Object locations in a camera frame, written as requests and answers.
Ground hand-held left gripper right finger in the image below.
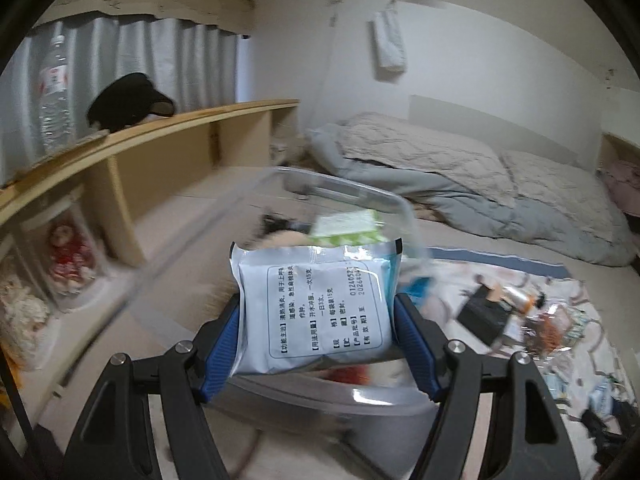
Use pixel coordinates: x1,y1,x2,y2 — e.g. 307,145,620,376
392,294,583,480

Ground doll in cream dress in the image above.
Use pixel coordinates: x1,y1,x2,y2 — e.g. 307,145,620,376
0,280,51,361

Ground green tissue pack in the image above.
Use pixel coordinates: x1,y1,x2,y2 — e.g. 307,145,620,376
307,209,386,248

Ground white headboard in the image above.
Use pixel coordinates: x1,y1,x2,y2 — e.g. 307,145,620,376
409,94,603,166

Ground grey quilt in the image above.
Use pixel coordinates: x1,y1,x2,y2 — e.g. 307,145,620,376
305,112,636,268

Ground clear plastic storage bin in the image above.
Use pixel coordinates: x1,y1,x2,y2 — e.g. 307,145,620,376
112,165,443,418

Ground fluffy beige slipper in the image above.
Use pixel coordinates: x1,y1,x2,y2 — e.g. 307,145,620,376
260,229,313,250

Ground wooden wall cubby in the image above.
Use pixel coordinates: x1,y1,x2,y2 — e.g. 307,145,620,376
597,130,640,221

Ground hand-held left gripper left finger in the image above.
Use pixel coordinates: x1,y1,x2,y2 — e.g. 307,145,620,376
60,292,243,480

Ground pink clothes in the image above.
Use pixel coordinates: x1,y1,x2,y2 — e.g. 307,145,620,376
599,160,640,213

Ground clear water bottle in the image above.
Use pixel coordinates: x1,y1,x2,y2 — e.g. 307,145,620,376
37,34,77,158

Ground doll in red dress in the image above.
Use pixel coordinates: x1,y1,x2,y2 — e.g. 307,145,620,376
47,222,96,296

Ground orange cap bottle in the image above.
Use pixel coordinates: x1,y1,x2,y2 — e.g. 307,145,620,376
500,285,546,311

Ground black visor cap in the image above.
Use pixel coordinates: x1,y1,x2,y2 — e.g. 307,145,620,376
87,72,177,133

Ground blue foil packet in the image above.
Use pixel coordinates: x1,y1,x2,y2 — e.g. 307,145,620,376
404,274,433,306

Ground white medicine packet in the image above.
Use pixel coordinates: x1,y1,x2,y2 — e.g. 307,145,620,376
229,240,405,377

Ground beige quilted pillow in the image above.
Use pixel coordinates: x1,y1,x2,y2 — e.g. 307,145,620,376
500,149,626,241

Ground white hanging bag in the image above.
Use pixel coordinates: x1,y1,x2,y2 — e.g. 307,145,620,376
371,7,408,72

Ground black box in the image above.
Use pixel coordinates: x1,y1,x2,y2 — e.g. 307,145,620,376
456,284,513,347

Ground grey curtain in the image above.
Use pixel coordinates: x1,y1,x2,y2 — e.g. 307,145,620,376
0,15,241,186

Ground wooden shelf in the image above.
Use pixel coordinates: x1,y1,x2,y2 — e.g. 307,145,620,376
0,99,301,421

